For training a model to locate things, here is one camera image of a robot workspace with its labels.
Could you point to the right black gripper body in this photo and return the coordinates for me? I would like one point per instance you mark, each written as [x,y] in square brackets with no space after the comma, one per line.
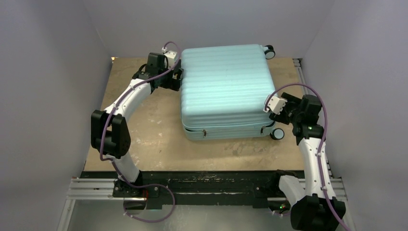
[286,114]

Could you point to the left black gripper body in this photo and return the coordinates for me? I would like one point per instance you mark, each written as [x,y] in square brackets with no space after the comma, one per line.
[168,82]

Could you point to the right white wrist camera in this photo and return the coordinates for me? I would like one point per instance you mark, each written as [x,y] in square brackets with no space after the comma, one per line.
[274,104]

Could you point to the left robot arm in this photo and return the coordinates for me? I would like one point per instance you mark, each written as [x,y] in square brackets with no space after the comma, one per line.
[110,135]

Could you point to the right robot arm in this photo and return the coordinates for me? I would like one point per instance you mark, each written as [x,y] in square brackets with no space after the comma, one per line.
[314,205]

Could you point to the light blue suitcase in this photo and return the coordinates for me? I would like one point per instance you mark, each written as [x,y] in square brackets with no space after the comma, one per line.
[223,92]

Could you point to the black metal base rail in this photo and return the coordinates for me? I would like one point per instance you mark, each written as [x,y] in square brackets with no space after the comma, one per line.
[258,189]

